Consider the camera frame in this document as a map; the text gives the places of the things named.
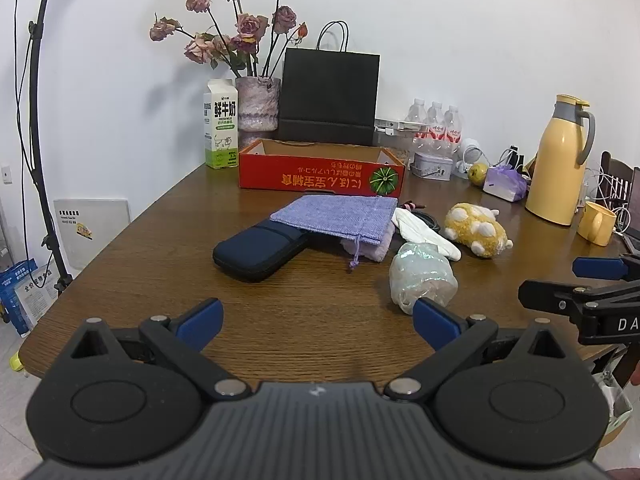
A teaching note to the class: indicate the clear plastic bag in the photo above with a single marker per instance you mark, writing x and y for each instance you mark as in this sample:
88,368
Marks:
612,395

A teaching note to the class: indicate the yellow thermos jug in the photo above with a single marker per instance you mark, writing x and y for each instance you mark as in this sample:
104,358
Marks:
557,165

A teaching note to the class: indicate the white green milk carton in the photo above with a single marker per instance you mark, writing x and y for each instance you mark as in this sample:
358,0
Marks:
221,125

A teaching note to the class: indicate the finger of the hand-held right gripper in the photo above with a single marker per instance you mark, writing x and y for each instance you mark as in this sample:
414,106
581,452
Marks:
545,292
597,267

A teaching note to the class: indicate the clear seed container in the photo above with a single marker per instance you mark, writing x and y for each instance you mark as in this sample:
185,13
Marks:
400,146

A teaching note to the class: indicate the pale pink towel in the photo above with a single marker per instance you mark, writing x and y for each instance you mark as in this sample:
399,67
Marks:
375,251

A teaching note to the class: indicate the dried rose bouquet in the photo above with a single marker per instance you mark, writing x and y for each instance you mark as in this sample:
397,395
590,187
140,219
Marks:
247,25

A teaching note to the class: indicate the iridescent plastic bag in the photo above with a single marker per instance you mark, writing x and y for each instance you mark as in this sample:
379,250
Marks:
422,275

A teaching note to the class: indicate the black light stand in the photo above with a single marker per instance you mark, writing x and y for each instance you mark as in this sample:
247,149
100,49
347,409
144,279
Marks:
47,170

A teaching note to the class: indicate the white flat panel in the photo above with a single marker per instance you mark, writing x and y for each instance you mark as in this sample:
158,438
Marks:
95,230

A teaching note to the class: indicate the white glove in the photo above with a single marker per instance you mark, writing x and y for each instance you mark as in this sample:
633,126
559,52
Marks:
417,227

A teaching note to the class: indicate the dark blue zip case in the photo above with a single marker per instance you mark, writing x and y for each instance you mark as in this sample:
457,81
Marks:
250,255

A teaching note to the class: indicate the green apple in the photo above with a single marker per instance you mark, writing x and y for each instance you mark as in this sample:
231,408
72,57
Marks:
478,174

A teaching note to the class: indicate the wall socket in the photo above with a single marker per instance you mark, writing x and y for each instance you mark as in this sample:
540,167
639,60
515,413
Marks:
5,175

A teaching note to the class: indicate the blue white package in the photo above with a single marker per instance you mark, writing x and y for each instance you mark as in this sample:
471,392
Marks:
20,295

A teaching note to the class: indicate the black paper bag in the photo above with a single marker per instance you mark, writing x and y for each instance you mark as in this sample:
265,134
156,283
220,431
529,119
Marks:
327,95

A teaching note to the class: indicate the purple tissue pack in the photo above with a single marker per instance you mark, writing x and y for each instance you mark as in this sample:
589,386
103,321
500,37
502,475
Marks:
505,185

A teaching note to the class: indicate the flat white carton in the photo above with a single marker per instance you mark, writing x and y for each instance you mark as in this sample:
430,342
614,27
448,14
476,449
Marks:
397,124

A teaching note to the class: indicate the yellow white plush toy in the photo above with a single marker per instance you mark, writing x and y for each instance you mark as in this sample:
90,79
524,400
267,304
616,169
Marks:
475,230

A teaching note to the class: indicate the small white fan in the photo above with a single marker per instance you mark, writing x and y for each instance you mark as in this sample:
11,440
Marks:
471,152

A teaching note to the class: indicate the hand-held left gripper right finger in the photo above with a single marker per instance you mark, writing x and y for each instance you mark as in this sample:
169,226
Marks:
435,320

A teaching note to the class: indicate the dark wooden chair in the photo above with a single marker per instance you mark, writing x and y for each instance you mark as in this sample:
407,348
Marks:
617,180

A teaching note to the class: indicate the pale printed tin box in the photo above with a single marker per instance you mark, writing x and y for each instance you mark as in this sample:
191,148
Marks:
432,166

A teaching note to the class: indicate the black charger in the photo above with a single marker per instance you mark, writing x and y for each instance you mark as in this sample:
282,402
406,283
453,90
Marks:
516,160

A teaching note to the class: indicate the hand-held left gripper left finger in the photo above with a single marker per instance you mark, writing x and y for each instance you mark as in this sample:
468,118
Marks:
202,317

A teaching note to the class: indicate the red cardboard box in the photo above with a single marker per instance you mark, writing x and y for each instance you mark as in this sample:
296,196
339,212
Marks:
305,177

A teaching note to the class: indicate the yellow mug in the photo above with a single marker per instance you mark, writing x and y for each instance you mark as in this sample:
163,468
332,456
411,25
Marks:
595,222

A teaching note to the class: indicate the small yellow-green object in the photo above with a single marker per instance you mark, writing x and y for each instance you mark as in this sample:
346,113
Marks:
16,361

